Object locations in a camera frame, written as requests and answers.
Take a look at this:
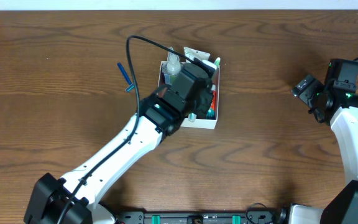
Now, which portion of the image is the blue disposable razor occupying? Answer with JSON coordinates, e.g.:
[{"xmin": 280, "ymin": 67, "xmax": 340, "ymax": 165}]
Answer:
[{"xmin": 117, "ymin": 62, "xmax": 134, "ymax": 93}]

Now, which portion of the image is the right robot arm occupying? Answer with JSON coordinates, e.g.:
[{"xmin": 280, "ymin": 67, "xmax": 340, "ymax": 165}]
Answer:
[{"xmin": 287, "ymin": 58, "xmax": 358, "ymax": 224}]

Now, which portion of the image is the left black cable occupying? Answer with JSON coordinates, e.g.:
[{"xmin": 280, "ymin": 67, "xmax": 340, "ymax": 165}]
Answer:
[{"xmin": 56, "ymin": 34, "xmax": 198, "ymax": 224}]

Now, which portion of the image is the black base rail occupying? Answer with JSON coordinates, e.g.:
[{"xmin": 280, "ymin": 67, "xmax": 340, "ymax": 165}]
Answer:
[{"xmin": 116, "ymin": 207, "xmax": 288, "ymax": 224}]

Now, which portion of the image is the teal toothpaste tube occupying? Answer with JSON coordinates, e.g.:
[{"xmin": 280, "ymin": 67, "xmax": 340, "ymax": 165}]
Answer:
[{"xmin": 206, "ymin": 85, "xmax": 216, "ymax": 120}]

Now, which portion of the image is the white box with brown interior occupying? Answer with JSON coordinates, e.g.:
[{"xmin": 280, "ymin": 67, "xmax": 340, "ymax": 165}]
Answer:
[{"xmin": 154, "ymin": 61, "xmax": 221, "ymax": 130}]

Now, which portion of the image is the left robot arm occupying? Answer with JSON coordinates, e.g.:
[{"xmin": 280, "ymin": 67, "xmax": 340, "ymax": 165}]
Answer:
[{"xmin": 24, "ymin": 63, "xmax": 220, "ymax": 223}]

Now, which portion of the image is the clear soap pump bottle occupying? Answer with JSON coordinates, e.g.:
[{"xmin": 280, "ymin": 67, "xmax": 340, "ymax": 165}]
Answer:
[{"xmin": 162, "ymin": 52, "xmax": 181, "ymax": 85}]

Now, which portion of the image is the white lotion tube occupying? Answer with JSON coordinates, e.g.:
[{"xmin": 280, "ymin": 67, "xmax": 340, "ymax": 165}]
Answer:
[{"xmin": 183, "ymin": 47, "xmax": 210, "ymax": 63}]

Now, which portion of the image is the green toothbrush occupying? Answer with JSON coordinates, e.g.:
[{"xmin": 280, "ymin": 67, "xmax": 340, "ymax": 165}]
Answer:
[{"xmin": 188, "ymin": 57, "xmax": 221, "ymax": 122}]

